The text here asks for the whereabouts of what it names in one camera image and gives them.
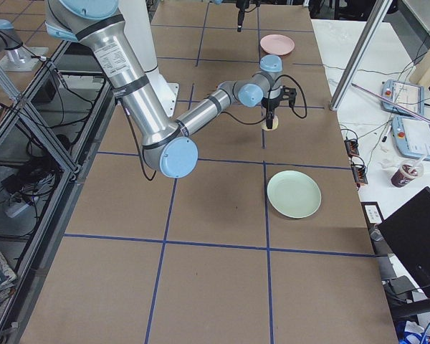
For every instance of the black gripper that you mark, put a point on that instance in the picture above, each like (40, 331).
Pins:
(241, 13)
(271, 104)

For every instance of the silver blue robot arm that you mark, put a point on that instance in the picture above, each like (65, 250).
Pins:
(119, 35)

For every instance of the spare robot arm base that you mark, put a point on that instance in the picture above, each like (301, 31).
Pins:
(18, 57)

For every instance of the pink plate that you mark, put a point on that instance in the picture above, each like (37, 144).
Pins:
(277, 44)

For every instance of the light green plate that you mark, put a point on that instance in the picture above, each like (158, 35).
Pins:
(294, 194)

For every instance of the orange electronics board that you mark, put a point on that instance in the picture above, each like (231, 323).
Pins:
(359, 174)
(351, 146)

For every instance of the far teach pendant tablet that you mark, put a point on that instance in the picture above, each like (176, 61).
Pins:
(409, 95)

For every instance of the teach pendant tablet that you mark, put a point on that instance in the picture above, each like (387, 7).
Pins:
(409, 95)
(411, 136)

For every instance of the near teach pendant tablet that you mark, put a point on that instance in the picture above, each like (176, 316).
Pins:
(411, 136)

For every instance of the reacher grabber stick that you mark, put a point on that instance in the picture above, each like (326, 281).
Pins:
(395, 105)

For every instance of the drink cup with straw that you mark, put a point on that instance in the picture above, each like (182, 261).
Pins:
(408, 171)

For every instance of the black laptop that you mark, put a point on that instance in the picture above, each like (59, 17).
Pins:
(407, 233)

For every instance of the white power strip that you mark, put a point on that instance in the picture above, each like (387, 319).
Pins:
(15, 208)

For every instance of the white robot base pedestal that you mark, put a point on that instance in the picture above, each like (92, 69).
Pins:
(138, 33)

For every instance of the aluminium frame post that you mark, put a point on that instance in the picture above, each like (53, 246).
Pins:
(376, 17)

